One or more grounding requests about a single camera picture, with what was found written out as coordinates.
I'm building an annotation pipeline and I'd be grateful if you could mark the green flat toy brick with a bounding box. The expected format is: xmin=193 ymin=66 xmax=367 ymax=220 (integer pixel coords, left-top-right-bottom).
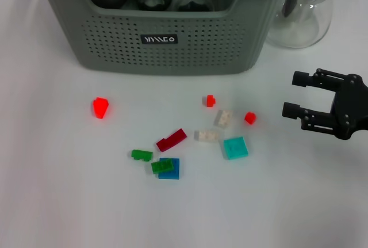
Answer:
xmin=151 ymin=158 xmax=175 ymax=175

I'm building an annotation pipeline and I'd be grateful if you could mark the blue square toy plate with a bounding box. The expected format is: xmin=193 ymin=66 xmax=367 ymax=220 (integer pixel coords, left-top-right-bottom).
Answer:
xmin=158 ymin=157 xmax=181 ymax=180

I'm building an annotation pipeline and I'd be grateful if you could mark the glass carafe with black lid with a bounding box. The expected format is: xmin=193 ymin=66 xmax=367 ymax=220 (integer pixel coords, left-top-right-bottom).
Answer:
xmin=266 ymin=0 xmax=339 ymax=49

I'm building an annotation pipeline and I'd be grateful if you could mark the dark red long brick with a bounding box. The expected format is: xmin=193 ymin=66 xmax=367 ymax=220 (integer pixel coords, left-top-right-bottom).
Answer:
xmin=156 ymin=128 xmax=187 ymax=152

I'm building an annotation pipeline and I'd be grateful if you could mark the teal square toy plate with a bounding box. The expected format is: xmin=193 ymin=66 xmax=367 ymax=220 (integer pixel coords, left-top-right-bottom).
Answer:
xmin=223 ymin=137 xmax=250 ymax=161

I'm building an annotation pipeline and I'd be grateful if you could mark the red trapezoid toy block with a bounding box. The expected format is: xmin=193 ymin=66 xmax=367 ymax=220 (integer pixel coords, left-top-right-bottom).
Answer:
xmin=92 ymin=97 xmax=112 ymax=120

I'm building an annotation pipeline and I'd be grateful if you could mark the white square toy brick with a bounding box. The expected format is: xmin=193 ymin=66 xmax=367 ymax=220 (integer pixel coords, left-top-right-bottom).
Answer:
xmin=213 ymin=109 xmax=234 ymax=129

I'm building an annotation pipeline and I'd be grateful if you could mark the green sloped toy brick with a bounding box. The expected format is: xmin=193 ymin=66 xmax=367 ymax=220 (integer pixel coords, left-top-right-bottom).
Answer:
xmin=131 ymin=149 xmax=154 ymax=162

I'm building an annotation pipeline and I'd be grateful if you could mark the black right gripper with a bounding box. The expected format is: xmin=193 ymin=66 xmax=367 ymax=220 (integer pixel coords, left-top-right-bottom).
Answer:
xmin=282 ymin=68 xmax=368 ymax=141

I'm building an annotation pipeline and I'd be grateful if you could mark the white long toy brick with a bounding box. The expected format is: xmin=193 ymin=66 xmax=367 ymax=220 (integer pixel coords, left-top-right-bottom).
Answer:
xmin=194 ymin=129 xmax=220 ymax=144

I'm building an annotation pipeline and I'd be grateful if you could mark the grey-green perforated storage bin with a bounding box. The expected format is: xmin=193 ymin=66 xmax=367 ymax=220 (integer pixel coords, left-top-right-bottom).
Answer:
xmin=30 ymin=0 xmax=297 ymax=76

